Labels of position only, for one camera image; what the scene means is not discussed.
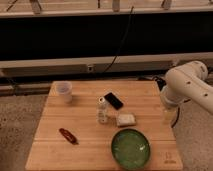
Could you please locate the small clear plastic bottle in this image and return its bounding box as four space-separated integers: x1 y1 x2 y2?
98 97 108 124

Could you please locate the white folded cloth pad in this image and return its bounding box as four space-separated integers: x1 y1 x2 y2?
116 114 136 127

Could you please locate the black smartphone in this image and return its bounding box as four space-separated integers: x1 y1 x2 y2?
104 93 123 110

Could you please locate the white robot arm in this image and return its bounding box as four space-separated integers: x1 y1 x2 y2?
160 61 213 125

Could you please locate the wooden cutting board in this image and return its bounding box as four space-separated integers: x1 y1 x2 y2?
26 80 183 171

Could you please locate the black hanging cable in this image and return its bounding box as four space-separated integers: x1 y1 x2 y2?
101 5 135 74

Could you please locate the green round bowl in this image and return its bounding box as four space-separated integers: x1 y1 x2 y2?
111 129 151 171

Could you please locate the translucent plastic cup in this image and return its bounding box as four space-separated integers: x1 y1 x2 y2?
55 81 72 103

